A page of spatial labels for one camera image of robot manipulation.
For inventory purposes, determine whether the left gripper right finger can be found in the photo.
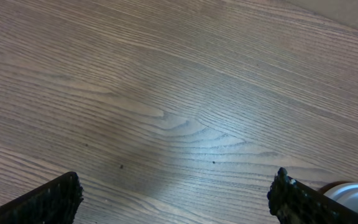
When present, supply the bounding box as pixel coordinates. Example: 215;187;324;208
267;167;358;224

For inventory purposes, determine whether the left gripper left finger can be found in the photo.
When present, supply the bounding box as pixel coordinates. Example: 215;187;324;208
0;172;83;224

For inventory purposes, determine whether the blue bowl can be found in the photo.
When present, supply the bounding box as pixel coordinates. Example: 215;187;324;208
318;180;349;194

